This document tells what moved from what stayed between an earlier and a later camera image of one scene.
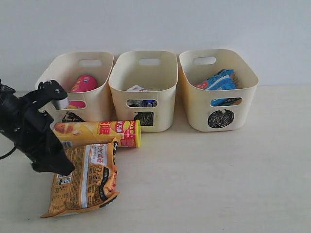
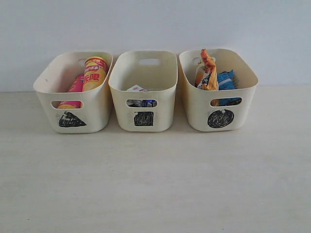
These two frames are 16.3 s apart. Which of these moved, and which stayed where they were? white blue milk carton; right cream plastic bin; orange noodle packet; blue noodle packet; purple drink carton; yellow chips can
Moved: yellow chips can; orange noodle packet
Stayed: blue noodle packet; purple drink carton; white blue milk carton; right cream plastic bin
